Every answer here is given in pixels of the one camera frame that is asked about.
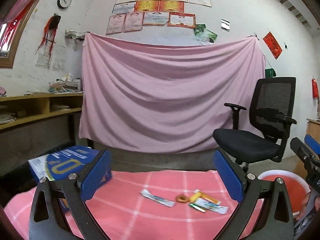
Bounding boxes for white wrapper with print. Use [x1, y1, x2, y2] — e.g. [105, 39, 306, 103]
[194, 198, 228, 215]

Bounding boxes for orange white wrapper stick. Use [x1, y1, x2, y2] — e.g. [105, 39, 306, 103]
[189, 189, 221, 205]

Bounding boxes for brown round snack piece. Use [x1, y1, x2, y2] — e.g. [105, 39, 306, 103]
[175, 194, 189, 203]

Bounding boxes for white blue wrapper strip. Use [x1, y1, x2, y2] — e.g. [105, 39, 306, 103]
[140, 189, 175, 207]

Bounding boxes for green small wrapper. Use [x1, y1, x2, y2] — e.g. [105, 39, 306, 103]
[189, 203, 206, 213]

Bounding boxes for red white trash bin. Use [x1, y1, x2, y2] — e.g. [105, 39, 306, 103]
[258, 170, 311, 222]

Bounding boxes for wooden cabinet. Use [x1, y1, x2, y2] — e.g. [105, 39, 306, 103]
[306, 119, 320, 143]

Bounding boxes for red fire extinguisher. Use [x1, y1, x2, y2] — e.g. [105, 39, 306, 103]
[311, 77, 319, 99]

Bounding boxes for black office chair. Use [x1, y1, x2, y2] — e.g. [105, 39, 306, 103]
[213, 77, 297, 172]

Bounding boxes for blue cardboard box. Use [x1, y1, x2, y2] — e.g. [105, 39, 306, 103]
[28, 145, 99, 181]

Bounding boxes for pink checked tablecloth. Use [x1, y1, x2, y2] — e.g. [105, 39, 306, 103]
[3, 169, 266, 240]

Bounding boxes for wooden shelf unit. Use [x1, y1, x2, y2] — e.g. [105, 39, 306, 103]
[1, 93, 83, 130]

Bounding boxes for stack of books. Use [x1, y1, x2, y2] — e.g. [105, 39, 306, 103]
[48, 73, 82, 93]

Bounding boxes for pink hanging sheet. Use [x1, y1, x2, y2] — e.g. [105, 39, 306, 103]
[79, 34, 266, 153]

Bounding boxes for red paper wall sign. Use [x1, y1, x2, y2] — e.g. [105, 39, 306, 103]
[263, 31, 283, 60]

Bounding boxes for green wall photos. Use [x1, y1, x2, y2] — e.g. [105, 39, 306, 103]
[194, 24, 217, 43]

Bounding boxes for red tassel wall ornament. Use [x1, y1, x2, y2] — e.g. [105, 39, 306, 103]
[37, 14, 61, 59]

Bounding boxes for round wall clock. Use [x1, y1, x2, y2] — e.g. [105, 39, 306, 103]
[57, 0, 72, 9]

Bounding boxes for wall certificates group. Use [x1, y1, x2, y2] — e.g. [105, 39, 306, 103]
[106, 0, 212, 35]

